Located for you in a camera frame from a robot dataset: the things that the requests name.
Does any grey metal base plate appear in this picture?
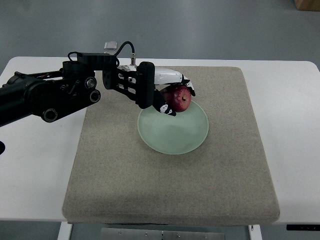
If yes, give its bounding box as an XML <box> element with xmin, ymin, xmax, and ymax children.
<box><xmin>100</xmin><ymin>228</ymin><xmax>226</xmax><ymax>240</ymax></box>

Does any red apple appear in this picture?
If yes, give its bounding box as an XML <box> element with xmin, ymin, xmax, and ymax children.
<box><xmin>160</xmin><ymin>84</ymin><xmax>192</xmax><ymax>113</ymax></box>

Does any black table control panel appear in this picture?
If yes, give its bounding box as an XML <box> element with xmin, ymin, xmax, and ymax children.
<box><xmin>286</xmin><ymin>224</ymin><xmax>320</xmax><ymax>232</ymax></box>

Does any white table leg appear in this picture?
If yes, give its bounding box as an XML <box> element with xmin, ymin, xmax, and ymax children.
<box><xmin>57</xmin><ymin>222</ymin><xmax>73</xmax><ymax>240</ymax></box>

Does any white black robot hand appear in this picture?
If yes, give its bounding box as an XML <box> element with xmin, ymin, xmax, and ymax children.
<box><xmin>152</xmin><ymin>67</ymin><xmax>196</xmax><ymax>116</ymax></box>

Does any pale green plate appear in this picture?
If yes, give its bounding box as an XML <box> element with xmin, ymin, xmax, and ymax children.
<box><xmin>137</xmin><ymin>101</ymin><xmax>209</xmax><ymax>155</ymax></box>

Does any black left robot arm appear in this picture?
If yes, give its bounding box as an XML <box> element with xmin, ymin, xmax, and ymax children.
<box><xmin>0</xmin><ymin>52</ymin><xmax>155</xmax><ymax>126</ymax></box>

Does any beige fabric cushion mat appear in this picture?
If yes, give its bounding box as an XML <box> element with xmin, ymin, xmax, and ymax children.
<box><xmin>62</xmin><ymin>66</ymin><xmax>280</xmax><ymax>226</ymax></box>

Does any cardboard box corner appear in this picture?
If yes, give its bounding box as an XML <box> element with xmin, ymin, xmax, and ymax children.
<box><xmin>294</xmin><ymin>0</ymin><xmax>320</xmax><ymax>12</ymax></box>

